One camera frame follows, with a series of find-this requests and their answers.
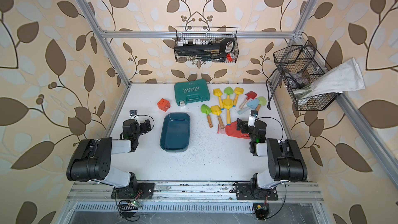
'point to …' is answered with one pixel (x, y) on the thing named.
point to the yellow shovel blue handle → (217, 92)
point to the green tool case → (190, 92)
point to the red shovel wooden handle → (251, 94)
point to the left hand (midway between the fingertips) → (140, 119)
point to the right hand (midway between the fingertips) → (246, 118)
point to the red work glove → (230, 130)
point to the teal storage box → (175, 132)
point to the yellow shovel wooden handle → (238, 90)
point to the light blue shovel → (252, 103)
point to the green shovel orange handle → (228, 90)
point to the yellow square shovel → (216, 110)
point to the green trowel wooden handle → (258, 107)
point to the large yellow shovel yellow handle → (227, 104)
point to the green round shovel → (207, 110)
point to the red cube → (164, 104)
